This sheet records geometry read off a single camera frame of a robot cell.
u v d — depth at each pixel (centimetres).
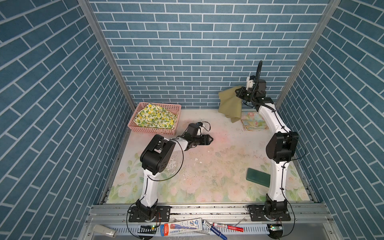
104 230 67
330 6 71
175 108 116
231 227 69
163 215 74
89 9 71
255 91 74
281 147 58
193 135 81
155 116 112
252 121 111
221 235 68
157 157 54
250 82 85
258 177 87
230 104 96
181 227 69
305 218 74
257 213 74
